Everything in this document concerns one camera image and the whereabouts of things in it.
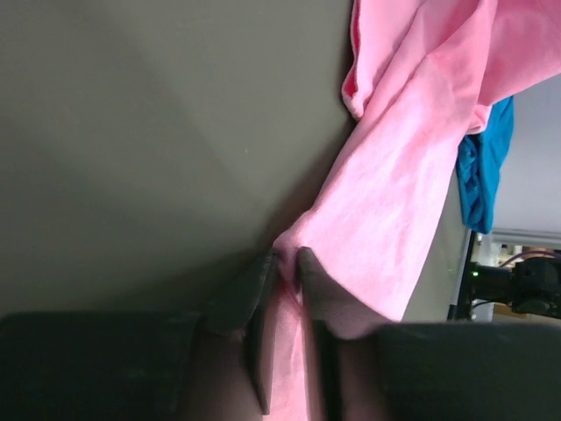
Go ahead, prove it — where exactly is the folded blue t shirt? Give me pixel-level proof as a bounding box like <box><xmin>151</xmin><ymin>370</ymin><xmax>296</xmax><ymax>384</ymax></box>
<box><xmin>456</xmin><ymin>97</ymin><xmax>515</xmax><ymax>234</ymax></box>

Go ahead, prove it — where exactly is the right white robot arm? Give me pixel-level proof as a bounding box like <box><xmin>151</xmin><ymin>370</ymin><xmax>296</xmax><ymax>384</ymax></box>
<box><xmin>467</xmin><ymin>257</ymin><xmax>560</xmax><ymax>319</ymax></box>

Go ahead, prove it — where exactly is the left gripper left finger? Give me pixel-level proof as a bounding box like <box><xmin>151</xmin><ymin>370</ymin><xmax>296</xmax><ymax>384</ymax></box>
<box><xmin>1</xmin><ymin>251</ymin><xmax>277</xmax><ymax>420</ymax></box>

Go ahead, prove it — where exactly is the pink t shirt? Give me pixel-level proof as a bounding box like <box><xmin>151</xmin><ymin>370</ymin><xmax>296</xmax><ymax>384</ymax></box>
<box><xmin>269</xmin><ymin>1</ymin><xmax>560</xmax><ymax>420</ymax></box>

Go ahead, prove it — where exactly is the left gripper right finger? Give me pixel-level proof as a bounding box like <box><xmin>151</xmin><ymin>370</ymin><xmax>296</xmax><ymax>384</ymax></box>
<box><xmin>296</xmin><ymin>247</ymin><xmax>560</xmax><ymax>420</ymax></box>

